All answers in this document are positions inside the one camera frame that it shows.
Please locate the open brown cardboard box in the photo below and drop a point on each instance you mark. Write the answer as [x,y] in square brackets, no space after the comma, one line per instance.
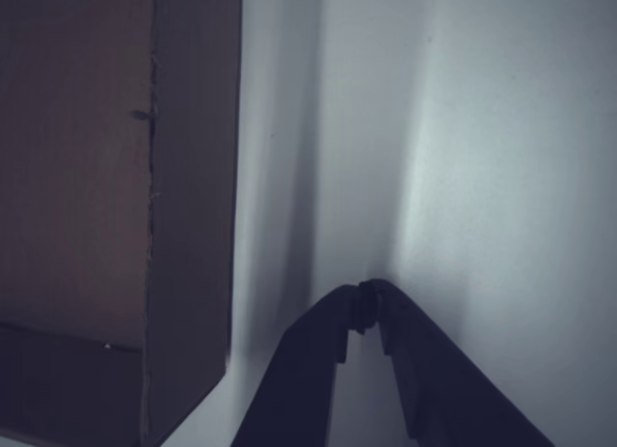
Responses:
[96,201]

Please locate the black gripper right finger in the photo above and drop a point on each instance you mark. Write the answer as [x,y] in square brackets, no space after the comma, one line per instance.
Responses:
[443,394]

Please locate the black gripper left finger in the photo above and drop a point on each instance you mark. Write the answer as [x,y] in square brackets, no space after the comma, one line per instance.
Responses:
[303,370]

